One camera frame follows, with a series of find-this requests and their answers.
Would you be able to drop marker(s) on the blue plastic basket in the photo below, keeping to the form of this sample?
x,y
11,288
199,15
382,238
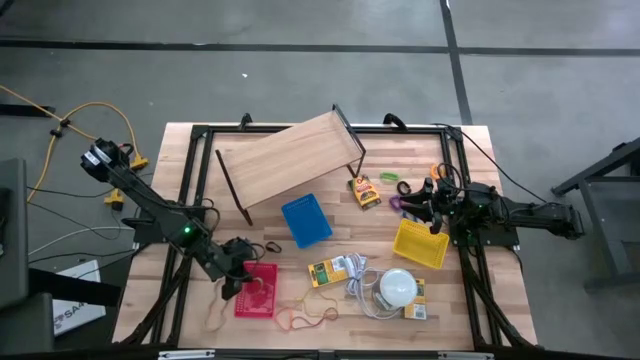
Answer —
x,y
306,221

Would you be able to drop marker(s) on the white bulb brass table lamp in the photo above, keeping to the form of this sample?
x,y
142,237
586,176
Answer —
x,y
398,288

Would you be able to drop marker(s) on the black coil wristband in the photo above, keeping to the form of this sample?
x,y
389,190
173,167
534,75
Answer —
x,y
399,188

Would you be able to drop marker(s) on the dark grey desk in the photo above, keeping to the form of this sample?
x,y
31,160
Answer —
x,y
12,235

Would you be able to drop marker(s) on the black flat bar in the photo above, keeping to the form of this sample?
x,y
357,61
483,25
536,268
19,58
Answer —
x,y
75,287

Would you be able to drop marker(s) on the yellow plastic basket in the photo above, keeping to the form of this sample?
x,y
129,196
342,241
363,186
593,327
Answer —
x,y
421,244

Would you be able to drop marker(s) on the red plastic basket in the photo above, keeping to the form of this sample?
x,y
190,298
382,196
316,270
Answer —
x,y
260,305

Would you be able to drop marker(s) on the yellow rubber band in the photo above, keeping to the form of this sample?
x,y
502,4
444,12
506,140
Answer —
x,y
327,298

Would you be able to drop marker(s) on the wooden shelf riser black legs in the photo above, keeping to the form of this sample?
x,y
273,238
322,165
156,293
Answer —
x,y
290,160

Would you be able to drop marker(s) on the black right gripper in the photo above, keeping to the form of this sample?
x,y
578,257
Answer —
x,y
440,205

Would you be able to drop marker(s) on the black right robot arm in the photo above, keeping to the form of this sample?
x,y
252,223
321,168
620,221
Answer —
x,y
530,215

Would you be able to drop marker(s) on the tan rubber band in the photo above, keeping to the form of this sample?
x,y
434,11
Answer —
x,y
223,300
262,285

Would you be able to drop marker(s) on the blue coil wristband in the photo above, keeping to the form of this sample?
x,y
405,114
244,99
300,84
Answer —
x,y
409,216

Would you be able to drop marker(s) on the amber coil wristband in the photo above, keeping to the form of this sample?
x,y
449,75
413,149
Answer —
x,y
433,172

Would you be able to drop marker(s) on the black metal cart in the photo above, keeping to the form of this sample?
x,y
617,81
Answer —
x,y
610,220

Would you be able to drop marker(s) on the red rubber band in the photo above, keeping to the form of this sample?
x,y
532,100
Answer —
x,y
300,327

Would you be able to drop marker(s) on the white printed box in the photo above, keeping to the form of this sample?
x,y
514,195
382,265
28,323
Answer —
x,y
80,300

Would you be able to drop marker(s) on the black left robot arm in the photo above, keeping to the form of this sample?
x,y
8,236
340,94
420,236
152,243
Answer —
x,y
150,205

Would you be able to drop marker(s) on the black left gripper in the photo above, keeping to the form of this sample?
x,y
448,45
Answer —
x,y
237,252

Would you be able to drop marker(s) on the yellow power plug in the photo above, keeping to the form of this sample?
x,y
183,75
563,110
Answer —
x,y
139,161
115,199

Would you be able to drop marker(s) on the black rubber band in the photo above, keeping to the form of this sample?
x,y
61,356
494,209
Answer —
x,y
266,247

